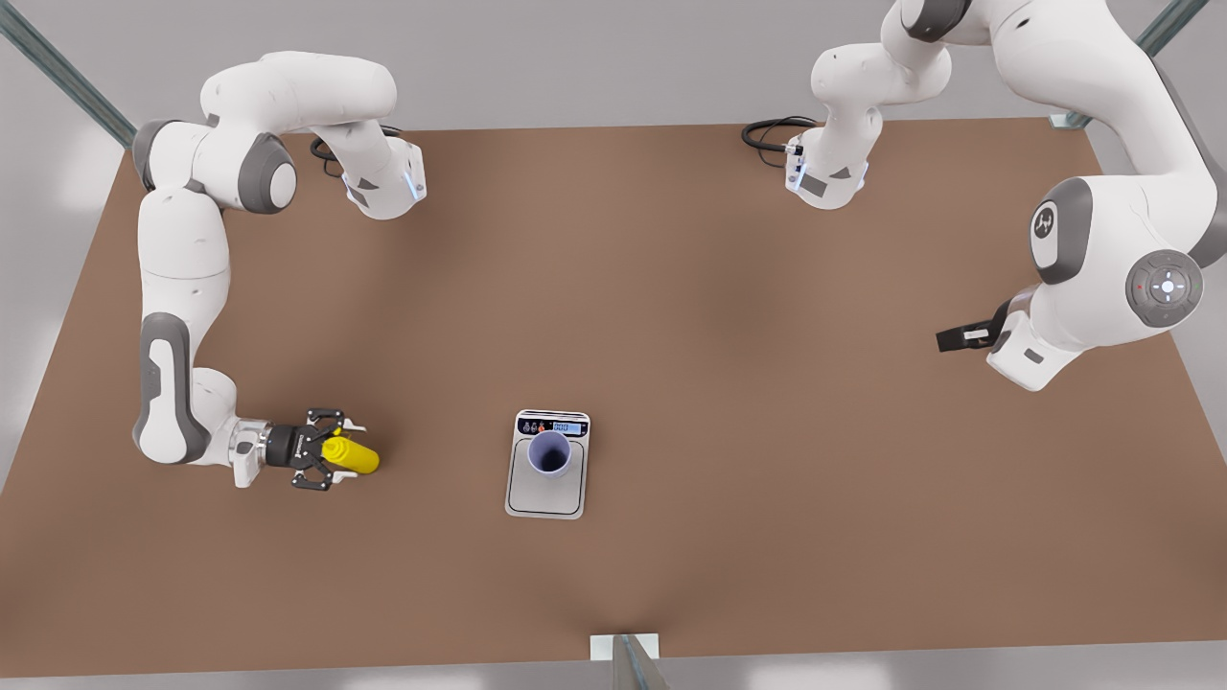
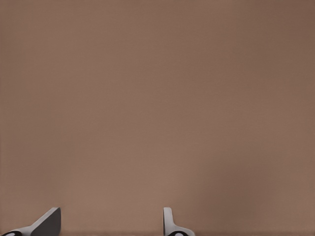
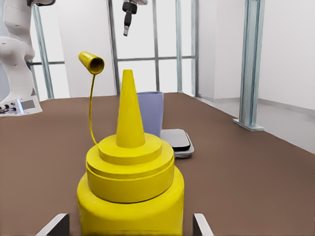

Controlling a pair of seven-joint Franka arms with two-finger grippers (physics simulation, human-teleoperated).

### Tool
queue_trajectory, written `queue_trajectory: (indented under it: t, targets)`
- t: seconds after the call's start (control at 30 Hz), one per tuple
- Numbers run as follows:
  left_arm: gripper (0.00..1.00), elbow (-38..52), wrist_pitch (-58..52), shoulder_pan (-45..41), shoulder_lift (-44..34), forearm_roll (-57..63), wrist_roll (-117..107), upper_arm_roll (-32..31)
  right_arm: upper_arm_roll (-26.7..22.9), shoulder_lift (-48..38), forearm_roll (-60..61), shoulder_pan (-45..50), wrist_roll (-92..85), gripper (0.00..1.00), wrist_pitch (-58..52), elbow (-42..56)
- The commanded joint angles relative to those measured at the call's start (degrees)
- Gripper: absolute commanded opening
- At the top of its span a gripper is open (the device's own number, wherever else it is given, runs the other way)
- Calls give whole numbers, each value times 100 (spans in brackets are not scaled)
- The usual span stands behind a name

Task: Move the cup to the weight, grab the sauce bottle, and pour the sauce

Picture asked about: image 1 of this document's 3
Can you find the yellow sauce bottle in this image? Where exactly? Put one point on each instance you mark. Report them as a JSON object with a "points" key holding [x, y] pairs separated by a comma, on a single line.
{"points": [[357, 456]]}

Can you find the pale blue cup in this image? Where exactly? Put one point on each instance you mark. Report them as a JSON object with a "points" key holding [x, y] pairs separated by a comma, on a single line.
{"points": [[550, 453]]}

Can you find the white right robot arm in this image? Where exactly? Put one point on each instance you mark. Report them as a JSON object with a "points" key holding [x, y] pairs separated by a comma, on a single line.
{"points": [[182, 259]]}

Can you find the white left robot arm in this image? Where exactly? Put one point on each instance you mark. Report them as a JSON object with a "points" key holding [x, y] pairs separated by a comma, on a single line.
{"points": [[1093, 115]]}

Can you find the silver kitchen scale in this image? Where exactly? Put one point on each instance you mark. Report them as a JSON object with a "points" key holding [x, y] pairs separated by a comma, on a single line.
{"points": [[546, 498]]}

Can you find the silver frame post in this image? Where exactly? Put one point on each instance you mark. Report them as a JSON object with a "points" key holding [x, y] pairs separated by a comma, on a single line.
{"points": [[67, 75], [1160, 27], [628, 666]]}

